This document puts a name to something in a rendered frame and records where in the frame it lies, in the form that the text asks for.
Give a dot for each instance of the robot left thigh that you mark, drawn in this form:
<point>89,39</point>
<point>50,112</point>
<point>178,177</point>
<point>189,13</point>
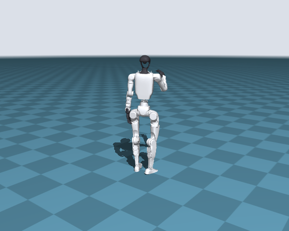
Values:
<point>135,126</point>

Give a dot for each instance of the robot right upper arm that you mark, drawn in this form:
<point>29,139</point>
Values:
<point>159,80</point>

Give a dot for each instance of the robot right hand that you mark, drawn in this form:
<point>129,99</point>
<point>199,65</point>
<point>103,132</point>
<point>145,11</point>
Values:
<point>160,72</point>

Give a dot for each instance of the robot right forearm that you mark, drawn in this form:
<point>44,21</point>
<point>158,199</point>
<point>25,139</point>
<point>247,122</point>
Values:
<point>164,79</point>

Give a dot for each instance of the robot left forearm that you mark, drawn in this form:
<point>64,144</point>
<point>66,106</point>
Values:
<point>128,102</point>

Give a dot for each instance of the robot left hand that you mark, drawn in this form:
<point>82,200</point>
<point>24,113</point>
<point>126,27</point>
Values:
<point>128,116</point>

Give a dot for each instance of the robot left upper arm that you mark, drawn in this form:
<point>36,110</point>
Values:
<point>130,84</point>

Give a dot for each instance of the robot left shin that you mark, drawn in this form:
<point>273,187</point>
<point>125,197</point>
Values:
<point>136,152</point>

